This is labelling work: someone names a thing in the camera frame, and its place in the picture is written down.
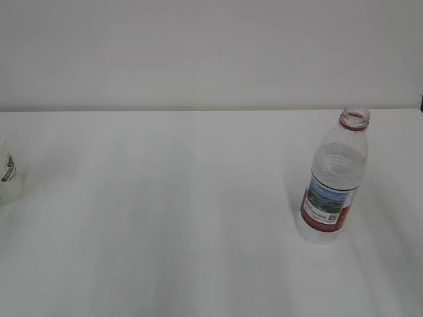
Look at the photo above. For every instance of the clear Nongfu Spring water bottle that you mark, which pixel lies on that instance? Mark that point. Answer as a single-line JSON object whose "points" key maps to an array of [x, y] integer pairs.
{"points": [[337, 171]]}

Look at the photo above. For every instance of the white paper cup green print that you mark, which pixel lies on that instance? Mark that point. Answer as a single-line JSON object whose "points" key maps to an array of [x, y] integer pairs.
{"points": [[11, 182]]}

